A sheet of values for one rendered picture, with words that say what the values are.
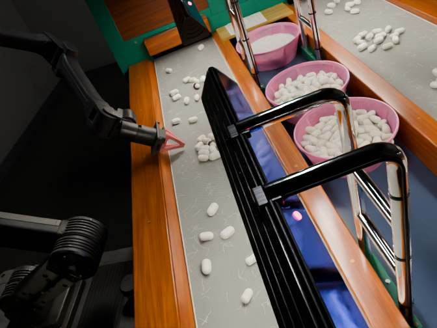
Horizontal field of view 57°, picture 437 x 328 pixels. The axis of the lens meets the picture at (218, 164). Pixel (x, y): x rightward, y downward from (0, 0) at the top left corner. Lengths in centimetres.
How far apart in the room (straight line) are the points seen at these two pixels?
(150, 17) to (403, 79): 113
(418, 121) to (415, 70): 28
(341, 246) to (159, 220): 45
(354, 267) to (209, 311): 30
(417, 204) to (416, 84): 41
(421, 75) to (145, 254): 92
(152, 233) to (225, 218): 19
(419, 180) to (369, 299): 40
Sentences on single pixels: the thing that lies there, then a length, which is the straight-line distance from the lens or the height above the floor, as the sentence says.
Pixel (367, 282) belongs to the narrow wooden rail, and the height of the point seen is 76.
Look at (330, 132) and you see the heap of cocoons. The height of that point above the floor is 74.
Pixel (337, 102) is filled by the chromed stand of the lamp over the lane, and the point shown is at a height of 110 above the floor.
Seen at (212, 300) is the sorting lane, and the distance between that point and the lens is 88.
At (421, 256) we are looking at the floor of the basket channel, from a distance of 94.
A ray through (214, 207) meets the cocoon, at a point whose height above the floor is 76.
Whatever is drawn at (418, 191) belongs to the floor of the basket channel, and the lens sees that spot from 106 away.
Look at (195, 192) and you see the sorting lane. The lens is 111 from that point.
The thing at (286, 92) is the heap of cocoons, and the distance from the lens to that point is 137.
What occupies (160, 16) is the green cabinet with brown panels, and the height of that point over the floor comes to 92.
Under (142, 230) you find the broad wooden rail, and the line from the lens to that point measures 105.
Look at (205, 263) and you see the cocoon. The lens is 91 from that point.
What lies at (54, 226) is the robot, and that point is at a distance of 118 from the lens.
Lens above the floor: 144
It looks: 37 degrees down
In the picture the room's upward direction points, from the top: 23 degrees counter-clockwise
